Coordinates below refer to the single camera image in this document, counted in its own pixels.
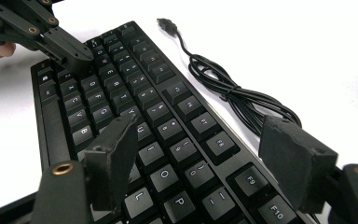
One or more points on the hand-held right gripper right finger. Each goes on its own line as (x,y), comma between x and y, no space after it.
(298,161)

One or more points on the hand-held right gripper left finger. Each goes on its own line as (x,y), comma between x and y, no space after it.
(115,161)

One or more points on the black computer keyboard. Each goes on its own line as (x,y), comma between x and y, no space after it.
(180,124)

